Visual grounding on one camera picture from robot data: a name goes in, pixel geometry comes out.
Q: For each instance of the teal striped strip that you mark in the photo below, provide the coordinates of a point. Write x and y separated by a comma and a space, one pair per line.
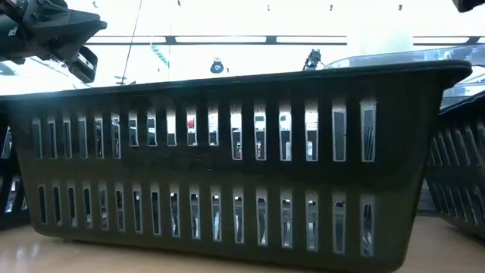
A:
161, 56

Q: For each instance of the dark round hanging object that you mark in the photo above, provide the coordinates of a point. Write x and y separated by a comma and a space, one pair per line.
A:
216, 67

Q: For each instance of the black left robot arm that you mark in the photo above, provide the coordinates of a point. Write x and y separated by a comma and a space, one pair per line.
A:
11, 41

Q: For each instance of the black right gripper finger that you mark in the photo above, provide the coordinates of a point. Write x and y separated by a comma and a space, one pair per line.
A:
470, 4

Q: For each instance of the black slotted plastic basket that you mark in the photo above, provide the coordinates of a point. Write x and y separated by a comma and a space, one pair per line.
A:
454, 174
9, 168

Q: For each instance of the small dark background machine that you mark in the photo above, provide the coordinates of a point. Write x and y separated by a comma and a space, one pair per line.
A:
312, 60

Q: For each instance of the black ceiling rail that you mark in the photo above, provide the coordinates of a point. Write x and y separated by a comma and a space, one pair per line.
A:
271, 39

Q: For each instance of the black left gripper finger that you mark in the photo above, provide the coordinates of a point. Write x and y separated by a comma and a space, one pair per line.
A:
85, 66

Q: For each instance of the brown slotted plastic basket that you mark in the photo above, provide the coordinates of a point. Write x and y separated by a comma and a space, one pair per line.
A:
227, 170

